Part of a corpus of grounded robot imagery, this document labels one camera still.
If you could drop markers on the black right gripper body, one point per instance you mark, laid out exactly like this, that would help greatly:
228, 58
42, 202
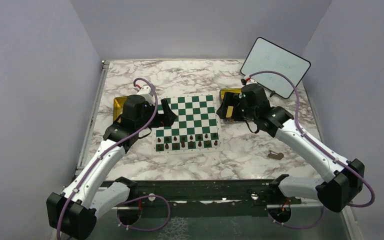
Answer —
248, 113

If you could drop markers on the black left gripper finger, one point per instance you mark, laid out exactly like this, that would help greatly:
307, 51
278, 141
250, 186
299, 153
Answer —
167, 123
167, 114

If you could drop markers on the green white chess board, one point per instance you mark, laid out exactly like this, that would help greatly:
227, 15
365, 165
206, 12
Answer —
196, 115

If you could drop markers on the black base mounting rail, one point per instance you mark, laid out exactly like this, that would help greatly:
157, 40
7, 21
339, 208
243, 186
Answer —
202, 198

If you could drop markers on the small brass padlock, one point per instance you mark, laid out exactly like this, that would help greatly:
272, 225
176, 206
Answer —
275, 155

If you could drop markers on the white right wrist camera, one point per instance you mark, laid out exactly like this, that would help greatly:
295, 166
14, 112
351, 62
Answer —
246, 80

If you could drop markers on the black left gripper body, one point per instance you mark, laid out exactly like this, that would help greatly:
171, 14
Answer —
149, 113

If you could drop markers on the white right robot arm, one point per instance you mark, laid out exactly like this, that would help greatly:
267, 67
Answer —
340, 179

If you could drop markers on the small whiteboard on stand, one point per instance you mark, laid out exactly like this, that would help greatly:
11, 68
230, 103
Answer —
268, 56

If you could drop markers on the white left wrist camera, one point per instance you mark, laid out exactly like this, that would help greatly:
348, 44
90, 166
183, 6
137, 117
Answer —
148, 93

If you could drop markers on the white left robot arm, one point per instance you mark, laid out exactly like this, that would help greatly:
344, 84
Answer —
75, 211

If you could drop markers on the left gold metal tin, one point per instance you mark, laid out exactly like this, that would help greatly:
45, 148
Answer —
118, 104

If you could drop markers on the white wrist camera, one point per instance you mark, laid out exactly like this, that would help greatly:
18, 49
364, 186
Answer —
246, 80
148, 93

